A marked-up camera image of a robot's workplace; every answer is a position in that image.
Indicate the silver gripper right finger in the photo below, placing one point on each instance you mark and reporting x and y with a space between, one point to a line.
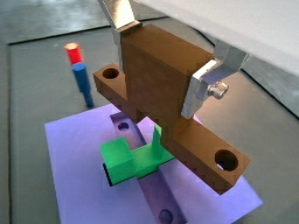
206 82

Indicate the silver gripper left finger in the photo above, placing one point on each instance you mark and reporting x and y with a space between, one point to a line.
122 20

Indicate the brown T-shaped block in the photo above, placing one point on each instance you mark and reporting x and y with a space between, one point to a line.
147 88

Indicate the purple base board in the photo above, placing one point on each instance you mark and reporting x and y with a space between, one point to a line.
170 196

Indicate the red peg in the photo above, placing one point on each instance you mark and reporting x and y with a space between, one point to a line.
72 49

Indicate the blue peg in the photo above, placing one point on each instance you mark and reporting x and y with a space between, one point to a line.
80 73

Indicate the green U-shaped block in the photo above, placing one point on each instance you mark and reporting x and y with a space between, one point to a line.
135 163

